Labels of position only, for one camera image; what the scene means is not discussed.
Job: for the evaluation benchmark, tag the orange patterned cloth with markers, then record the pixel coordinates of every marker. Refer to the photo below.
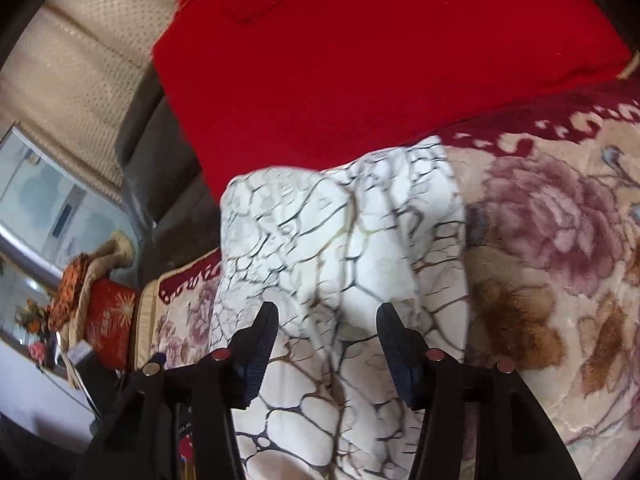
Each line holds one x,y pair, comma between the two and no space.
72,290

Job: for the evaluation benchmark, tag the window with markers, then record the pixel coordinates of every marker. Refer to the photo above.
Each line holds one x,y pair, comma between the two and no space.
45,210

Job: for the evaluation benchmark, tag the red gift box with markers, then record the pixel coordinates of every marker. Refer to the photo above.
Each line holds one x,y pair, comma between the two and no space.
110,320

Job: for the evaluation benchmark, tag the dark grey padded headboard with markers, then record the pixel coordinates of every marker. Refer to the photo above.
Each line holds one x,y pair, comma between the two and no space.
160,175

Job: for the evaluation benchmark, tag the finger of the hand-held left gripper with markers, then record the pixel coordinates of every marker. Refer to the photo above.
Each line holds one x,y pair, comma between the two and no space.
157,359

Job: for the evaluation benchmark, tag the floral plush blanket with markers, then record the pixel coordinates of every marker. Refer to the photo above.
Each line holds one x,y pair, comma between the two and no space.
550,260

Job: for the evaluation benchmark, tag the beige dotted curtain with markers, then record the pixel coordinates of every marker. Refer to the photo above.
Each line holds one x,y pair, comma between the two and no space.
85,70

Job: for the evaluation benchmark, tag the yellow cloth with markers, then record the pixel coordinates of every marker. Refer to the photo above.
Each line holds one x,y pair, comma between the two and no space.
631,66

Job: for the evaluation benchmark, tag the white crackle-print rose garment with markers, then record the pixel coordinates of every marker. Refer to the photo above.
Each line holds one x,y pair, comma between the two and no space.
350,260

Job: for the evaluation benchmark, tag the red blanket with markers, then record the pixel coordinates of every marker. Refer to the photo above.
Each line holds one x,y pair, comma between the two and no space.
375,85

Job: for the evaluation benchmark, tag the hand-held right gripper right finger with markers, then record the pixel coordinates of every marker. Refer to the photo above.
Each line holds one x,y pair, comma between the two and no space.
400,360

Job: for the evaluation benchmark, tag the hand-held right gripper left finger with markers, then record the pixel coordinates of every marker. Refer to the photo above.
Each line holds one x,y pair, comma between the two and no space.
260,355

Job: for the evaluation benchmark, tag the beige mattress edge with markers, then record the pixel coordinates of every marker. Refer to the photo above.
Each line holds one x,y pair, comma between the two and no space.
145,325

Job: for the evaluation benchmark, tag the bunch of flowers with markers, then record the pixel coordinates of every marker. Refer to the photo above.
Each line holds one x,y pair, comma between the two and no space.
32,322

